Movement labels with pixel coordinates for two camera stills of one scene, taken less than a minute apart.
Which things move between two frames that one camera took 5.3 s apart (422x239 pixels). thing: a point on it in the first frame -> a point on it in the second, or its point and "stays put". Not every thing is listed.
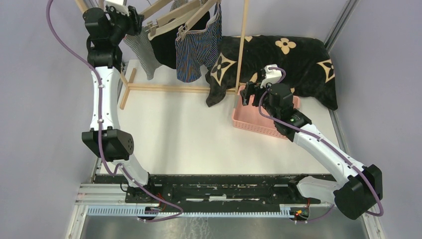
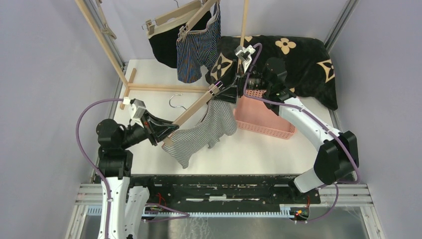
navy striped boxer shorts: (196, 49) stays put
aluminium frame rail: (340, 23) stays put
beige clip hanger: (152, 25) stays put
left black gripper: (135, 20) -> (160, 131)
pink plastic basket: (248, 116) stays put
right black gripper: (252, 88) -> (229, 93)
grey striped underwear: (145, 50) -> (218, 120)
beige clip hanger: (173, 19) -> (213, 89)
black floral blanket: (303, 61) stays put
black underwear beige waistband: (163, 41) stays put
